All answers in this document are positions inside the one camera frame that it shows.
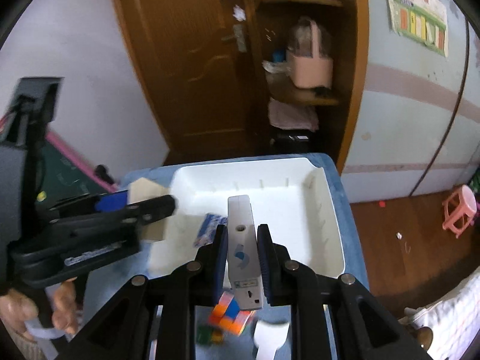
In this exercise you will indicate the beige geometric box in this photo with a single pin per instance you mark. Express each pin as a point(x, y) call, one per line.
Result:
point(141, 190)

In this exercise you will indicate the white compact camera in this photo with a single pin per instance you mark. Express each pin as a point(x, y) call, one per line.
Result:
point(243, 259)

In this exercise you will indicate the white patterned bedding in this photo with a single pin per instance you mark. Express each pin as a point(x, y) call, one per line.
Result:
point(453, 319)

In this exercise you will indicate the colourful rubik's cube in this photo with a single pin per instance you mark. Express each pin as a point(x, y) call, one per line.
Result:
point(227, 315)

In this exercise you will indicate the wooden corner shelf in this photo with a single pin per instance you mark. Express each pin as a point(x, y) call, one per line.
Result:
point(268, 26)

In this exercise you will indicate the green chalkboard pink frame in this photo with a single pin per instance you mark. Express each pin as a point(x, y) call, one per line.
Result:
point(67, 174)

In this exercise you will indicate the brown wooden door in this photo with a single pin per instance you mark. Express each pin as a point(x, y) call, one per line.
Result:
point(196, 72)

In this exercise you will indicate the pink storage basket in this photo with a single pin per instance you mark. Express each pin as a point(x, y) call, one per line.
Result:
point(310, 65)

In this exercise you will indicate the wall poster chart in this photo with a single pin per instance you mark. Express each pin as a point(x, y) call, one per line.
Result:
point(424, 21)

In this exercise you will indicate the blue plush table cloth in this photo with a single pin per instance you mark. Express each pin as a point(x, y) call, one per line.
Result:
point(131, 314)

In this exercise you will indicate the pink plastic stool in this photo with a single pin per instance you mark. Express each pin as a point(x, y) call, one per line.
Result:
point(459, 210)

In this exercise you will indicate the person's left hand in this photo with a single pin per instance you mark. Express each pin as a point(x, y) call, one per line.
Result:
point(16, 309)

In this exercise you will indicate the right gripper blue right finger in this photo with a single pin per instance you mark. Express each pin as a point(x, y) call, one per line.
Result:
point(266, 259)

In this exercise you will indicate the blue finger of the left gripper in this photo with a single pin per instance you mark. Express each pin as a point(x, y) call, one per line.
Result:
point(156, 208)
point(112, 201)

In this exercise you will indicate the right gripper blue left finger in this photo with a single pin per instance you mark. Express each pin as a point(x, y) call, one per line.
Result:
point(221, 252)

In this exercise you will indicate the blue dental floss box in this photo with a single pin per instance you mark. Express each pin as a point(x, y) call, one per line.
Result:
point(207, 230)

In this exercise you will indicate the white plastic storage bin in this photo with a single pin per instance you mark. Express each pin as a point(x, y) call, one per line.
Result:
point(290, 195)

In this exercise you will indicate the folded pink cloth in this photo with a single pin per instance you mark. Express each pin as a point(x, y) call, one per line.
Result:
point(291, 117)

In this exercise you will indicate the green perfume bottle gold cap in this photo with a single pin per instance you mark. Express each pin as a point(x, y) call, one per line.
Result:
point(209, 335)

